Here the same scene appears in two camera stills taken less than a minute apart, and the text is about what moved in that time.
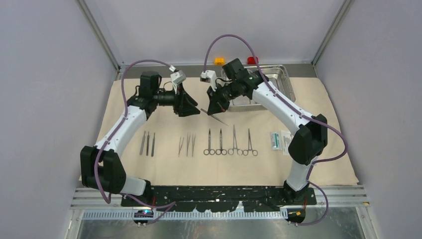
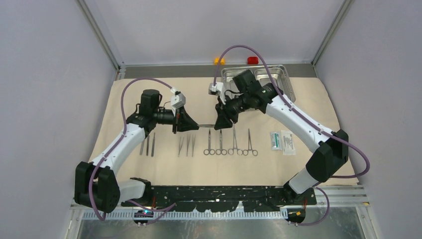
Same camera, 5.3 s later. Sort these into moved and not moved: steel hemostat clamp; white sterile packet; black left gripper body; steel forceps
Moved: steel forceps; black left gripper body
Not moved: white sterile packet; steel hemostat clamp
